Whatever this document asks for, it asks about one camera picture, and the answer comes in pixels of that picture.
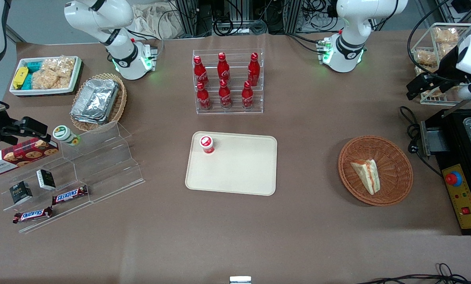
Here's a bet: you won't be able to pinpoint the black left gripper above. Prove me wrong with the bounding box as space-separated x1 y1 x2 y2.
406 47 471 100

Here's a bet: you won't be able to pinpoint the triangle sandwich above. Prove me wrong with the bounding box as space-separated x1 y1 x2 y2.
350 159 380 196

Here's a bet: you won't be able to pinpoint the round brown wicker basket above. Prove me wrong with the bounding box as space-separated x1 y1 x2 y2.
338 135 414 207

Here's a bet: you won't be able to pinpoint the oval wicker basket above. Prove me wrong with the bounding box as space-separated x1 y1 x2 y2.
69 73 128 133

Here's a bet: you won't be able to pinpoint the beige plastic tray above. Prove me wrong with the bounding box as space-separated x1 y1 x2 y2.
185 131 278 196

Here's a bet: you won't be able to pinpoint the clear fried snack bag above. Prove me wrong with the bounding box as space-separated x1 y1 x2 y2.
433 26 460 44
422 88 457 99
441 43 462 58
415 49 438 67

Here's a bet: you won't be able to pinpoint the red cookie box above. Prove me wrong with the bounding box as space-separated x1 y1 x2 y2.
0 138 60 176

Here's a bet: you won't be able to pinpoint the white plastic snack bin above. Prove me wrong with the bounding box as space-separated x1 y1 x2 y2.
9 56 83 97

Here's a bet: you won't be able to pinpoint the green lid yogurt cup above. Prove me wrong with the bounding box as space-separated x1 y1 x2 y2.
52 125 81 147

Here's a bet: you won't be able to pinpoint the small black carton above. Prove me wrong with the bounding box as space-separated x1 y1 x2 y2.
36 169 57 191
9 181 34 205

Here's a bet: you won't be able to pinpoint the yellow snack packet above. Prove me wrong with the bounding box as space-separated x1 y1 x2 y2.
13 67 29 90

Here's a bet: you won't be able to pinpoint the teal snack packet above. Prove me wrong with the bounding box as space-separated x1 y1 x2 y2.
22 61 43 90

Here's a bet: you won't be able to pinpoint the clear rice cracker bag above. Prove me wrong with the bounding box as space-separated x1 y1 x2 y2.
31 56 77 90

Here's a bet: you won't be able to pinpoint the Snickers chocolate bar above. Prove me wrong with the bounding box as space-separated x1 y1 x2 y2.
52 185 89 206
12 206 54 224

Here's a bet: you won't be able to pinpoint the black heating appliance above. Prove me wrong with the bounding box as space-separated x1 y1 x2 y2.
420 106 471 236

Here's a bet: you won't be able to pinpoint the stacked aluminium foil containers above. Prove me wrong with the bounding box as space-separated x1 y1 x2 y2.
70 78 120 125

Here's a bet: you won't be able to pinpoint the clear acrylic step shelf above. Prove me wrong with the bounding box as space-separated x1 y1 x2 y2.
0 121 146 234

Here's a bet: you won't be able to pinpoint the red cola bottle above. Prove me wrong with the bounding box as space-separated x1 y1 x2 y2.
217 52 231 82
247 52 261 87
196 81 212 110
193 55 210 88
241 80 255 110
218 79 233 110

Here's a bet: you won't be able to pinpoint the beige crumpled cloth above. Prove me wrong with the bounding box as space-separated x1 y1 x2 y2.
131 3 189 40

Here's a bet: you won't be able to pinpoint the red lid yogurt cup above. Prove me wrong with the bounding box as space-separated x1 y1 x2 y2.
198 135 215 155

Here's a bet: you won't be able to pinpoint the clear acrylic bottle rack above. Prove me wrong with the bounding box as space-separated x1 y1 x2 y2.
192 49 264 115

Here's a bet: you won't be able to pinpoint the white wire rack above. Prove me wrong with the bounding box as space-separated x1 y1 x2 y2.
411 22 471 107

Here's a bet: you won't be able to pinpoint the black appliance power cable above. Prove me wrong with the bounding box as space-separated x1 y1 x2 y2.
400 105 443 177

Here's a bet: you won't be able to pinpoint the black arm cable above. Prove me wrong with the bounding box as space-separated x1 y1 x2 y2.
407 0 463 82

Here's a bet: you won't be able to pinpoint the aluminium frame post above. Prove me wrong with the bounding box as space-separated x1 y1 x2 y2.
284 0 303 34
175 0 213 38

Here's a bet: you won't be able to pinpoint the black floor cable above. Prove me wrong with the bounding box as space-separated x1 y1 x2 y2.
355 263 471 284

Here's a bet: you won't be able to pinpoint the black cable coil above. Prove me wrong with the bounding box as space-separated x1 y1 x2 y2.
213 17 235 36

